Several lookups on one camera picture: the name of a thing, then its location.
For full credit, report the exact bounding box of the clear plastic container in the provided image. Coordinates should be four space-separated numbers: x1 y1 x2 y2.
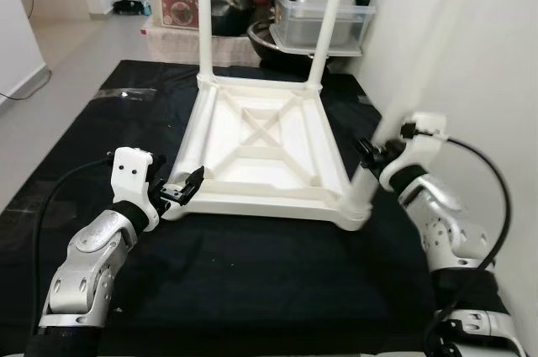
271 0 377 49

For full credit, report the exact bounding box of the beige fabric bench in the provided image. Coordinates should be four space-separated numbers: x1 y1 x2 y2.
143 21 261 64

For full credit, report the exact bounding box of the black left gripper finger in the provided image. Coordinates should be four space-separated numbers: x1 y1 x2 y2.
168 167 206 203

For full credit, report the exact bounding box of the black floor cable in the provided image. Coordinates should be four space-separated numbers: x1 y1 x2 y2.
0 63 51 102

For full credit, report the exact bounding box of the black tablecloth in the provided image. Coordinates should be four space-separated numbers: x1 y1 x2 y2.
0 59 522 357

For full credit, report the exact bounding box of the clear tape strip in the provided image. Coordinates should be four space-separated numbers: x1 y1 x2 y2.
92 87 161 102

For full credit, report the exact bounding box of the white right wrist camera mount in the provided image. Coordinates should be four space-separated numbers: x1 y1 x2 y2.
393 112 448 194

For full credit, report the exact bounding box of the white plastic table top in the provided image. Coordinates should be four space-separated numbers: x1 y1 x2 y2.
162 71 372 232

